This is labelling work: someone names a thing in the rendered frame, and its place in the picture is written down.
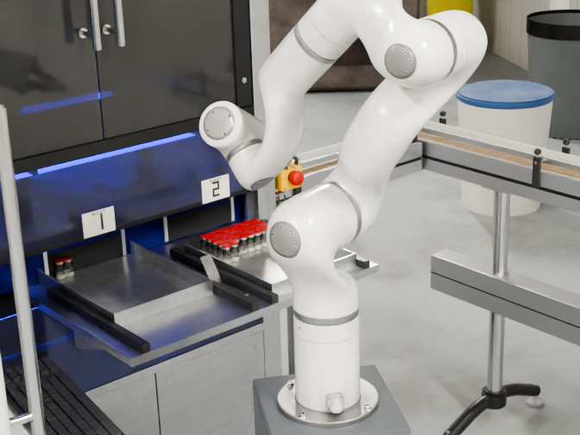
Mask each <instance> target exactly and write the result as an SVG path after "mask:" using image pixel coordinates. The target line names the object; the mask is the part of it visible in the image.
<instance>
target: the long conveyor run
mask: <svg viewBox="0 0 580 435"><path fill-rule="evenodd" d="M439 115H440V116H441V117H440V118H439V123H435V122H432V121H428V122H427V123H426V125H425V126H426V127H425V126H424V127H423V128H422V129H421V131H420V132H419V133H418V134H417V135H416V136H415V137H414V139H413V141H412V142H413V143H415V142H422V169H425V170H428V171H432V172H434V173H440V174H443V175H446V176H450V177H452V178H456V179H459V180H464V181H468V182H470V183H474V184H477V185H480V186H486V187H488V188H492V189H495V190H498V191H501V192H506V193H510V194H513V195H516V196H519V197H522V198H525V199H531V200H534V201H537V202H540V203H543V204H547V205H552V206H555V207H558V208H561V209H565V210H567V211H573V212H576V213H579V214H580V165H579V164H580V157H579V156H575V155H571V154H570V153H571V148H568V145H569V144H571V140H570V139H564V140H563V144H564V145H565V147H562V152H558V151H554V150H550V149H546V148H540V147H536V146H533V145H528V144H525V143H521V142H515V141H511V140H508V139H503V138H500V137H496V136H490V135H486V134H482V133H478V132H475V131H471V130H467V129H460V128H457V127H453V126H450V125H446V118H444V117H445V116H446V111H445V110H441V111H440V112H439ZM429 127H430V128H429ZM446 131H447V132H446ZM453 133H455V134H453ZM457 134H458V135H457ZM467 136H468V137H467ZM471 137H472V138H471ZM474 138H475V139H474ZM477 139H479V140H477ZM481 140H482V141H481ZM499 144H500V145H499ZM502 145H503V146H502ZM510 147H511V148H510ZM520 149H521V150H520ZM523 150H525V151H523ZM527 151H528V152H527ZM530 152H532V153H530ZM541 154H542V155H541ZM548 156H549V157H548ZM555 158H556V159H555ZM572 162H574V163H572ZM576 163H577V164H576Z"/></svg>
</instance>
